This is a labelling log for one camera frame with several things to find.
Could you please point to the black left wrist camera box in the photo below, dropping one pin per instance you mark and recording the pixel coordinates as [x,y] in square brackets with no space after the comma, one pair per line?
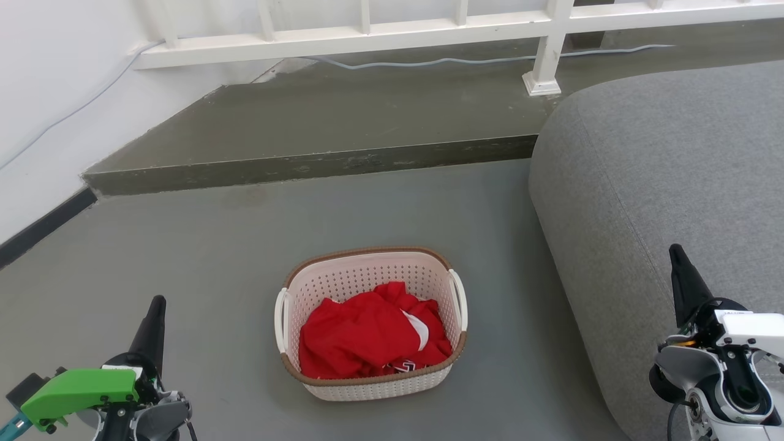
[27,386]

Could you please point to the white perforated plastic laundry basket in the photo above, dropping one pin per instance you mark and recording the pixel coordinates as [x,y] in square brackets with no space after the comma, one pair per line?
[361,272]

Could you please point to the grey fabric sofa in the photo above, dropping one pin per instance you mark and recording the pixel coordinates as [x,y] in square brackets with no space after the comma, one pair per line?
[661,159]

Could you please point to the red and white jersey clothing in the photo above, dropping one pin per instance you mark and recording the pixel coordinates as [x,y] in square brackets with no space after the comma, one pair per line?
[361,337]

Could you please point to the black baseboard strip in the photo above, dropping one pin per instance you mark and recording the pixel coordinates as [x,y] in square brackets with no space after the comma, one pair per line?
[43,228]

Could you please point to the teal bracket piece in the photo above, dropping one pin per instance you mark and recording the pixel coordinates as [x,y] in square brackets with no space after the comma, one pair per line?
[12,424]

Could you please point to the white and grey right gripper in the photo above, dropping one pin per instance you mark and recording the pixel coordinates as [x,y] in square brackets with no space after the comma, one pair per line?
[756,334]

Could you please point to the green and grey left gripper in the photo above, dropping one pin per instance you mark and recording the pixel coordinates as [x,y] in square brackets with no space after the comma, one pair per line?
[79,389]

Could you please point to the white and grey right robot arm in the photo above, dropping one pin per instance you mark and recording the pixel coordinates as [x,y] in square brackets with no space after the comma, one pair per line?
[710,405]

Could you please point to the white wooden railing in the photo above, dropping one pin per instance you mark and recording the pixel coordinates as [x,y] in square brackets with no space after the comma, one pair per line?
[343,35]

